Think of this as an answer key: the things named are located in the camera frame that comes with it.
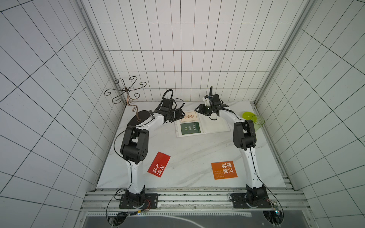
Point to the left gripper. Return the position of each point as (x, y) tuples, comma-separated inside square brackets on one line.
[(179, 115)]

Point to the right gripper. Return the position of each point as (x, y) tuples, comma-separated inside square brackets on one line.
[(202, 109)]

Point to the cream framed card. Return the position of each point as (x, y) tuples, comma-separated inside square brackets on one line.
[(190, 117)]

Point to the green card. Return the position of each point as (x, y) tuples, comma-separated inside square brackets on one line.
[(190, 128)]

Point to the red card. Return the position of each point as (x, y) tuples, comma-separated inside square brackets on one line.
[(159, 164)]

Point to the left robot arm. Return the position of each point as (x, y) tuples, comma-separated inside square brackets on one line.
[(134, 146)]

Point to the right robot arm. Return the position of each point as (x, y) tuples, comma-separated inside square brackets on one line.
[(244, 138)]

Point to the clear green cup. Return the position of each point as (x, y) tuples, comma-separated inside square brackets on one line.
[(258, 122)]

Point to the orange card lower right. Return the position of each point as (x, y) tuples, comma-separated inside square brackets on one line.
[(224, 170)]

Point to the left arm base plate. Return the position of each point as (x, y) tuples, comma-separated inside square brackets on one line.
[(139, 201)]

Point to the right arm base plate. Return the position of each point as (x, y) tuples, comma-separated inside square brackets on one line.
[(250, 201)]

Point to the aluminium rail frame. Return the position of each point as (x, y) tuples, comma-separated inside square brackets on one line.
[(194, 202)]

